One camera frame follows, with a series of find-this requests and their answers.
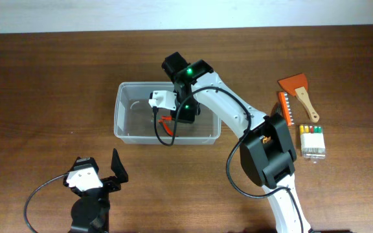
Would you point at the yellow black needle-nose pliers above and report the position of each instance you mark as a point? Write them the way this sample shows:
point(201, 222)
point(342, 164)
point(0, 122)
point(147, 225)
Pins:
point(276, 109)

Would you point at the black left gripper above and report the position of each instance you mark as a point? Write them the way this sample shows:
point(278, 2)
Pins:
point(112, 182)

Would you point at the orange screwdriver bit holder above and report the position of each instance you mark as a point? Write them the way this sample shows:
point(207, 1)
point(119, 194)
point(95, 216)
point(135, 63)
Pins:
point(286, 110)

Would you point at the clear plastic container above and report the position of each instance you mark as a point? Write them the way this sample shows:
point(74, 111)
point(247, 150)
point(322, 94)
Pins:
point(133, 118)

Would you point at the red black cutting pliers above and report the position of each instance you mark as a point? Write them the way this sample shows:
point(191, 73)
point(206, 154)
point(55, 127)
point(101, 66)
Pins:
point(163, 122)

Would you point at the clear box coloured wall plugs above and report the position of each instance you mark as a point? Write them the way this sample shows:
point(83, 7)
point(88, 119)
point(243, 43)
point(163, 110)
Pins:
point(312, 144)

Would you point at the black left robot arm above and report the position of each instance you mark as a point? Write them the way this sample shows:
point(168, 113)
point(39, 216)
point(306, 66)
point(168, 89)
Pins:
point(90, 213)

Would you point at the orange scraper wooden handle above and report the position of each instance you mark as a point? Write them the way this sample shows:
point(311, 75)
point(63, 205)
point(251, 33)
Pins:
point(297, 85)

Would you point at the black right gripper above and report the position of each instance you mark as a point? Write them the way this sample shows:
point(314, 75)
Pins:
point(186, 116)

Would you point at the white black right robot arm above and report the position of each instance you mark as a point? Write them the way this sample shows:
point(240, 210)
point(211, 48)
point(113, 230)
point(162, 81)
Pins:
point(267, 153)

